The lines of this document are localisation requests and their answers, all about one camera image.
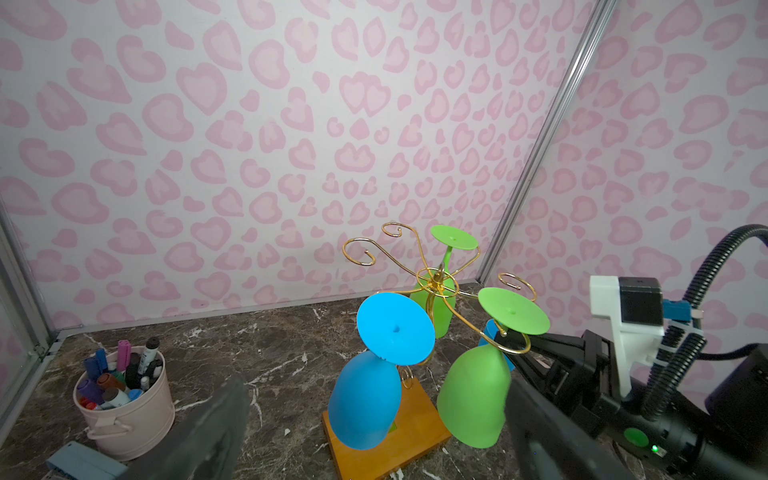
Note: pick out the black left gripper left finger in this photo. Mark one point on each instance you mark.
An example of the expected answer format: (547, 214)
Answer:
(206, 445)

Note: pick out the green wine glass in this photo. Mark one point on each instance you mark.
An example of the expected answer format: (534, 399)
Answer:
(471, 401)
(436, 287)

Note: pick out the pink metal pen bucket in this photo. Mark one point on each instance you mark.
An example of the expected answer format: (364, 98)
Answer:
(138, 411)

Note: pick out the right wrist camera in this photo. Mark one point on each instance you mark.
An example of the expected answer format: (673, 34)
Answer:
(637, 312)

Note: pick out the purple marker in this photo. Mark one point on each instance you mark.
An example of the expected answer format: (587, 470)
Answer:
(91, 391)

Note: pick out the gold wire glass rack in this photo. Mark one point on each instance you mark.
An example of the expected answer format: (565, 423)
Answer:
(357, 250)

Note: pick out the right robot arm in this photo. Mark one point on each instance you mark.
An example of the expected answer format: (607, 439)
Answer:
(725, 440)

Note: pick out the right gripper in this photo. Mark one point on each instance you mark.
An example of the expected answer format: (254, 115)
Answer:
(578, 375)

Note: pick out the cream and blue stapler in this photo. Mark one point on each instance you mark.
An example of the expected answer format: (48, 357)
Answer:
(78, 462)

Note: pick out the magenta marker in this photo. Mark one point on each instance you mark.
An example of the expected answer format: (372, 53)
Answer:
(123, 355)

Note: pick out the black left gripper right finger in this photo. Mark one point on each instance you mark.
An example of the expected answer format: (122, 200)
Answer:
(549, 445)

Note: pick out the orange wooden rack base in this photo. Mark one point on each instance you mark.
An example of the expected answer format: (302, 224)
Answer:
(416, 431)

